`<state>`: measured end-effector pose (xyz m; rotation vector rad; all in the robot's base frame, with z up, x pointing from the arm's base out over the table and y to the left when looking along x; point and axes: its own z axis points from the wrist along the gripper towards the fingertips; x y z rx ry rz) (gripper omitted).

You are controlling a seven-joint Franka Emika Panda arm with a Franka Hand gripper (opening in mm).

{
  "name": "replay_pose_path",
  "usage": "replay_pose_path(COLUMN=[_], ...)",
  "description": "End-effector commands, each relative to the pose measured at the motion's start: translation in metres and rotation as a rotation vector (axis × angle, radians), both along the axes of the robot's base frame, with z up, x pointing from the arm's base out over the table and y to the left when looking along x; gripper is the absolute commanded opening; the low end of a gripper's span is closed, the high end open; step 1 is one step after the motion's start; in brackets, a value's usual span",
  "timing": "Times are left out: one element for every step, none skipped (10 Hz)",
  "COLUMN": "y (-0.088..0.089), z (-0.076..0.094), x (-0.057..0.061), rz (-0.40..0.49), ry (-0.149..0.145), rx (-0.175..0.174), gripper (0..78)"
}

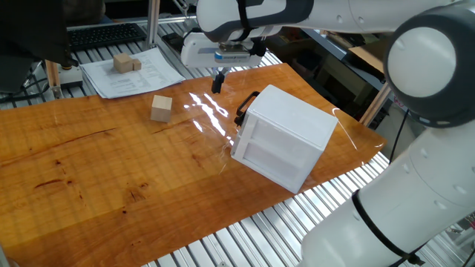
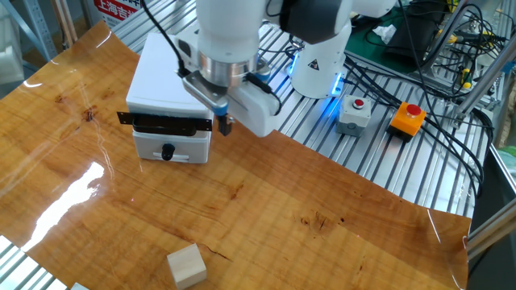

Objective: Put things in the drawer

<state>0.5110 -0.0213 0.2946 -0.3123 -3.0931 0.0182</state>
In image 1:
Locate aluminium frame post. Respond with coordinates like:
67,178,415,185
145,0,162,51

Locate white plastic drawer cabinet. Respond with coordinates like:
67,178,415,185
230,84,339,195

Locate leaning wooden stick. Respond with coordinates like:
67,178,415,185
358,82,393,128

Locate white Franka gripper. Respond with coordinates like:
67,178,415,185
180,32,266,94

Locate black computer keyboard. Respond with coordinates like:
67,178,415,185
68,22,148,52

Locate hanging black cable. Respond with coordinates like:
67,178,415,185
388,107,410,164

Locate light wooden cube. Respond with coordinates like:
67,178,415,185
150,94,174,124

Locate printed white paper sheets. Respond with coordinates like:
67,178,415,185
79,47,186,100

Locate brown cardboard sheet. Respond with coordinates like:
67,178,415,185
348,39,390,75

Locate person in dark clothing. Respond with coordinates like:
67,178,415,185
62,0,113,26

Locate white clamp base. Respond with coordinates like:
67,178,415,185
58,65,84,90

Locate large wooden block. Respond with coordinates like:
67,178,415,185
113,53,134,74

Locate white drawer with black handle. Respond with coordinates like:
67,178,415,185
234,90,323,168

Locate thin black cable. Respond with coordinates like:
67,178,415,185
0,73,51,105

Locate wood pattern table mat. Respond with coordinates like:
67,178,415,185
0,62,387,267

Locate clamped wooden stick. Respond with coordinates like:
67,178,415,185
44,59,62,99

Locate black smartphone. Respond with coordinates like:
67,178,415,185
162,32,186,51

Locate aluminium frame rail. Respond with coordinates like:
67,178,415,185
66,13,197,31

